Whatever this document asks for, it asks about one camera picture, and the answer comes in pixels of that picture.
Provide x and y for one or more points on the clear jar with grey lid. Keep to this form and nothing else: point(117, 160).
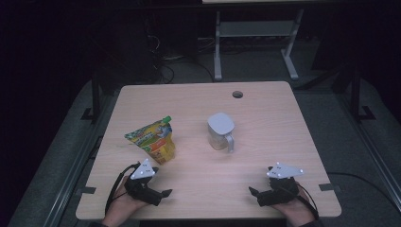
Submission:
point(220, 129)

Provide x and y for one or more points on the black metal stand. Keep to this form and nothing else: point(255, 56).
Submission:
point(95, 97)
point(356, 94)

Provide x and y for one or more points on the yellow snack pouch green cap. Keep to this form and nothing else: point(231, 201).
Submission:
point(154, 140)

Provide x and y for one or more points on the person's right hand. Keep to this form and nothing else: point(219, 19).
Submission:
point(298, 211)

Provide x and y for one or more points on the white metal desk frame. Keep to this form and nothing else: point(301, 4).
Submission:
point(257, 29)

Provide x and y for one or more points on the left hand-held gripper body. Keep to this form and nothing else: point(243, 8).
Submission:
point(142, 189)

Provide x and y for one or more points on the black tape strip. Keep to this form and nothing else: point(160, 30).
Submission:
point(327, 187)
point(86, 190)

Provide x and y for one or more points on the person's left hand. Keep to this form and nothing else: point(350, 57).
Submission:
point(121, 206)

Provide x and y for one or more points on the aluminium floor rail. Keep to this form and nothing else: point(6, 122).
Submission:
point(78, 173)
point(383, 167)

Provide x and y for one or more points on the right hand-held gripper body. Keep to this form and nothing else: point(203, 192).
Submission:
point(280, 190)

